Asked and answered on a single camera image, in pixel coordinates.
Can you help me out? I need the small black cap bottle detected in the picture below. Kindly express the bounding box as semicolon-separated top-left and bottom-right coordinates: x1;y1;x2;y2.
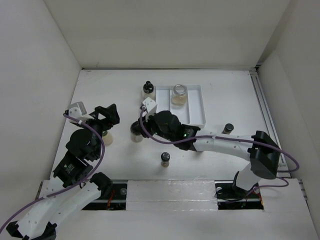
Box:
160;152;171;167

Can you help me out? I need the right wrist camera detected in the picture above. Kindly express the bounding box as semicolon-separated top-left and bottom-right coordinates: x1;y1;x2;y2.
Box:
141;97;158;118

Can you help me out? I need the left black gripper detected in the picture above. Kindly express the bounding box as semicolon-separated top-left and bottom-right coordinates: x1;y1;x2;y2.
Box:
78;103;120;158

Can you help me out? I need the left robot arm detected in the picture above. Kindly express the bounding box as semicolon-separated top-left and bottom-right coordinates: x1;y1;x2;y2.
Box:
0;102;120;240

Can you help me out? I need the wide glass jar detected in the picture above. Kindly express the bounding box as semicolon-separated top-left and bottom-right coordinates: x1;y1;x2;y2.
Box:
171;84;188;105

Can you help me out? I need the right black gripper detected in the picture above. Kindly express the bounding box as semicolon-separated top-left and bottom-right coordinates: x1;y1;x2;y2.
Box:
135;108;175;142

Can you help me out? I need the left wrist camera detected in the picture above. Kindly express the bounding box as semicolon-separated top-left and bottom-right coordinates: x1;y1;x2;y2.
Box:
65;101;92;122

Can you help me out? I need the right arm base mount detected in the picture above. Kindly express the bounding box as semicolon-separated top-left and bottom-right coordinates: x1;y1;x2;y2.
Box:
214;182;264;210

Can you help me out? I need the dark cap spice jar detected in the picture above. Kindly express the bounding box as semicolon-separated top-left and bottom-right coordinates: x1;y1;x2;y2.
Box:
221;123;234;135

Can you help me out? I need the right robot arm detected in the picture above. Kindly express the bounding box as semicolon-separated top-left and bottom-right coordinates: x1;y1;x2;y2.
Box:
130;110;280;197

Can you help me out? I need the cream cap spice bottle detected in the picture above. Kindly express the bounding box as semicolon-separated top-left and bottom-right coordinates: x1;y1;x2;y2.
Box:
102;131;114;146

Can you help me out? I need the white divided tray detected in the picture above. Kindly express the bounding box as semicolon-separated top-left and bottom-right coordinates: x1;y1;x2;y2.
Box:
141;85;206;128

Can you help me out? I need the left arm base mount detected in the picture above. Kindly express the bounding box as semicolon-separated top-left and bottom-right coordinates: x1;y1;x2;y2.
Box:
83;172;128;211

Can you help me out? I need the black cap spice bottle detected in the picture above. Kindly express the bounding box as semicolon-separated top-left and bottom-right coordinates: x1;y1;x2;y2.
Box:
130;133;144;143

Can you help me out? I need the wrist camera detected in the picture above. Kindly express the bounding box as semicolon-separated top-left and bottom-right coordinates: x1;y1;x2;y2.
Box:
141;97;158;118
65;101;92;122

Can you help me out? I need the black knob spice bottle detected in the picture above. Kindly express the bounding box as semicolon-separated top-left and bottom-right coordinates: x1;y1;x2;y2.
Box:
142;81;156;101

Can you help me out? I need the aluminium rail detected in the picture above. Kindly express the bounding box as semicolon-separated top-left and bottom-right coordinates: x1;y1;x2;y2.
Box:
249;67;292;178

